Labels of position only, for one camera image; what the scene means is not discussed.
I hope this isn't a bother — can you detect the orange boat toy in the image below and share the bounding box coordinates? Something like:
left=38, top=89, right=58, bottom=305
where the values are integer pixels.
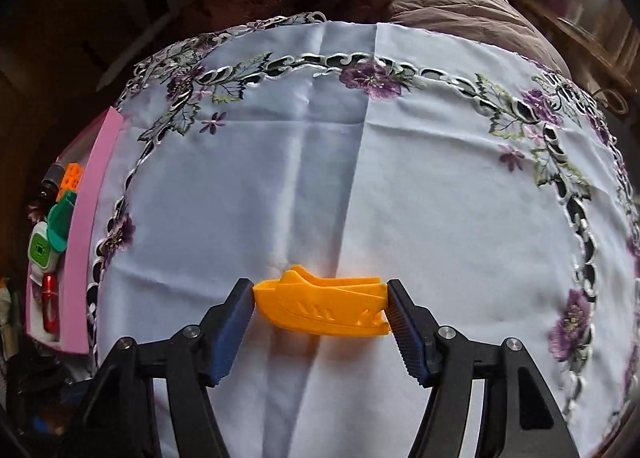
left=252, top=264, right=392, bottom=339

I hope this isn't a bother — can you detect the red oblong toy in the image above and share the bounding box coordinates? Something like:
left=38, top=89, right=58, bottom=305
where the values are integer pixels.
left=41, top=272, right=62, bottom=334

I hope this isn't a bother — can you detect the small dark bottle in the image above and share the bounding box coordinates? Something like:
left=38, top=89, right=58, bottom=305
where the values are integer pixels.
left=36, top=163, right=66, bottom=204

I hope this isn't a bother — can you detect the orange dice block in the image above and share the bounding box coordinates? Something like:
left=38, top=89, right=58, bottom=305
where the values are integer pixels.
left=56, top=163, right=85, bottom=204

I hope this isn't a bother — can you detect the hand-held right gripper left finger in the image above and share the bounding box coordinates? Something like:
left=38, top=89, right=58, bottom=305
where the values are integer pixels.
left=65, top=278, right=257, bottom=458

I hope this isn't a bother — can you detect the white box with pink rim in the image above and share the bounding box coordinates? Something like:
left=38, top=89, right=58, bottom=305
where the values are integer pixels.
left=24, top=105, right=132, bottom=356

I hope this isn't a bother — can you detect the wooden windowsill shelf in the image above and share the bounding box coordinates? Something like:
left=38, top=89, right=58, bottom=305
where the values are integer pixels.
left=495, top=0, right=640, bottom=99

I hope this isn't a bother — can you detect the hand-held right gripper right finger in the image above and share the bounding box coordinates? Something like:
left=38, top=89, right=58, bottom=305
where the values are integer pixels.
left=386, top=279, right=583, bottom=458

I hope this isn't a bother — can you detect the white floral embroidered tablecloth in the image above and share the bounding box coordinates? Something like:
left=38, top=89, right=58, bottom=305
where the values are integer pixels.
left=85, top=12, right=640, bottom=458

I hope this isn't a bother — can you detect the teal green plastic piece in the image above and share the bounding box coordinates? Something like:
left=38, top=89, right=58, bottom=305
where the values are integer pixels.
left=46, top=190, right=80, bottom=254

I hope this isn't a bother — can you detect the green and white round toy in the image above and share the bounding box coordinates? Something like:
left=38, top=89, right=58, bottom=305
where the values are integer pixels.
left=27, top=220, right=61, bottom=286

